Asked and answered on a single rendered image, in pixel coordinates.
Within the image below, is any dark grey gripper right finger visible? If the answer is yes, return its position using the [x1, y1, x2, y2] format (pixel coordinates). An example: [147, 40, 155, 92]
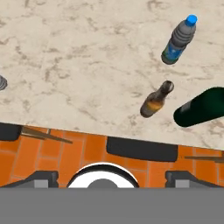
[164, 170, 224, 189]

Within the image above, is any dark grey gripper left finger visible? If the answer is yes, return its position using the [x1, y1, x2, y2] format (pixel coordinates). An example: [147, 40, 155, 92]
[0, 170, 60, 189]

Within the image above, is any brown wooden stool leg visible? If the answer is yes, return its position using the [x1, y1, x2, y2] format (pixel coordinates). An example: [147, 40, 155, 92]
[185, 154, 224, 165]

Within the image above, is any round white and black object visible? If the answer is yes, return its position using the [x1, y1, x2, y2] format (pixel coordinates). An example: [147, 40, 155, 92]
[66, 162, 140, 189]

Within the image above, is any black stool seat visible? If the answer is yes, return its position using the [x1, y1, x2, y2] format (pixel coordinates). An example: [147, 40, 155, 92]
[106, 136, 179, 163]

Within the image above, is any black stool with wooden leg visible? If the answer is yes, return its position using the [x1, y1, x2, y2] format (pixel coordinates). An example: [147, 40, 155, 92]
[0, 122, 74, 144]

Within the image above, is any dark green glass bottle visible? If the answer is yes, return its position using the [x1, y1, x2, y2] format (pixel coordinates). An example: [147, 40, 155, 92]
[172, 86, 224, 128]

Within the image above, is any brown glass bottle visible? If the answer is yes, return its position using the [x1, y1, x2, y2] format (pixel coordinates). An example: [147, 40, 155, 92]
[139, 80, 175, 119]

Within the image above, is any grey ribbed plastic bottle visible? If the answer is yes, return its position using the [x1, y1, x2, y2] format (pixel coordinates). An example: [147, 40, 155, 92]
[0, 74, 9, 91]

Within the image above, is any plastic bottle with blue cap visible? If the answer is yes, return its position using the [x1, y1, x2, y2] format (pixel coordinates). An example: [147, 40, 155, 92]
[160, 14, 199, 66]

